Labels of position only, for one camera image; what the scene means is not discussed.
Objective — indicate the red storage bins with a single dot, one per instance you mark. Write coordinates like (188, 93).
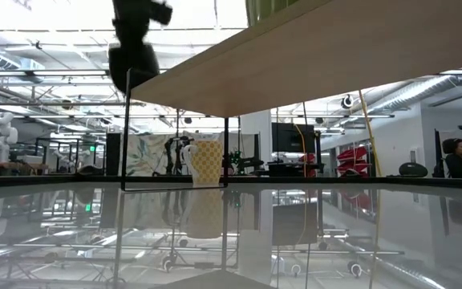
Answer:
(353, 160)

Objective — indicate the black aluminium table frame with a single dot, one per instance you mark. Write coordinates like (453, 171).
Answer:
(54, 181)

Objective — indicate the black tall cabinet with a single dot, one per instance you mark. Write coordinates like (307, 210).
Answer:
(113, 154)

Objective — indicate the floral patterned panel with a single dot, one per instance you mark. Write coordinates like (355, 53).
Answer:
(147, 154)

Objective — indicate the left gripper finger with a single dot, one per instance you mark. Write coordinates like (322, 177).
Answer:
(132, 20)
(160, 12)

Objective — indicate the black dome-shaped object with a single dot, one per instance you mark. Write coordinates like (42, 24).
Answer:
(412, 169)

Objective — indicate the yellow checkered white mug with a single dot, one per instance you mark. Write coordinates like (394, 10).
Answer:
(207, 162)

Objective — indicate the round black ceiling camera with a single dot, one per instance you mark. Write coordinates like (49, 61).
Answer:
(347, 101)

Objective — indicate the black background robot arm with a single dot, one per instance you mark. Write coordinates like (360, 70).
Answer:
(249, 163)
(177, 156)

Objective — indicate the white robot figure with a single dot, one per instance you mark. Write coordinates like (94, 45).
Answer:
(0, 136)

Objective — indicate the black monitor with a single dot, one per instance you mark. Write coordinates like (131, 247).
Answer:
(293, 137)

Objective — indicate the olive-cream glazed mug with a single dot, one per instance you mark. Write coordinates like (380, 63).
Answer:
(269, 10)

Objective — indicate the black mug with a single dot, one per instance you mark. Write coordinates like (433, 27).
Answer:
(134, 68)

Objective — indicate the wooden background table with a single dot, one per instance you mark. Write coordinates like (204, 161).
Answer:
(14, 165)

